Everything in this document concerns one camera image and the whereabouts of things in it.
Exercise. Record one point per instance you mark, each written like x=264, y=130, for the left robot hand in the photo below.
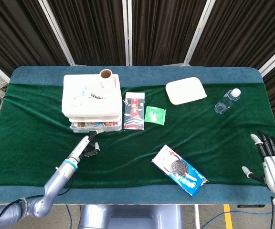
x=80, y=149

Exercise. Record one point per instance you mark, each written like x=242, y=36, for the clear drawer with colourful contents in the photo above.
x=89, y=125

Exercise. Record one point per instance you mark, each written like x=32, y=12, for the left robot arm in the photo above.
x=56, y=181

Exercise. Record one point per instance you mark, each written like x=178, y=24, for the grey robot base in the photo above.
x=132, y=217

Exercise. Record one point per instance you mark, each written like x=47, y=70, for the green velvet cloth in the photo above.
x=128, y=148

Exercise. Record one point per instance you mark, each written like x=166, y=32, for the brown patterned hair clip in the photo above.
x=98, y=96

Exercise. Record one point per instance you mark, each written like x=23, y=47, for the small pale blue clip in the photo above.
x=84, y=90

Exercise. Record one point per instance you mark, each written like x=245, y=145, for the dark blue pictorial box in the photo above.
x=134, y=112

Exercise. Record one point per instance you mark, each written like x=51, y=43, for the cardboard tube roll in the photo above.
x=106, y=81

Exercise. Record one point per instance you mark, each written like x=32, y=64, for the green sachet packet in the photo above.
x=154, y=115

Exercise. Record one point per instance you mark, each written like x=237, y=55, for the clear plastic water bottle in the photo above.
x=225, y=102

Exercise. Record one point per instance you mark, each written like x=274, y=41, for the blue Oreo cookie box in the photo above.
x=180, y=171

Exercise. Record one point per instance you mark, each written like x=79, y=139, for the teal table cover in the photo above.
x=151, y=71

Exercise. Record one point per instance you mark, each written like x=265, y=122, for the cream lidded lunch box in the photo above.
x=185, y=90

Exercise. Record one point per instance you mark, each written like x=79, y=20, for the white plastic drawer unit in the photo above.
x=104, y=107

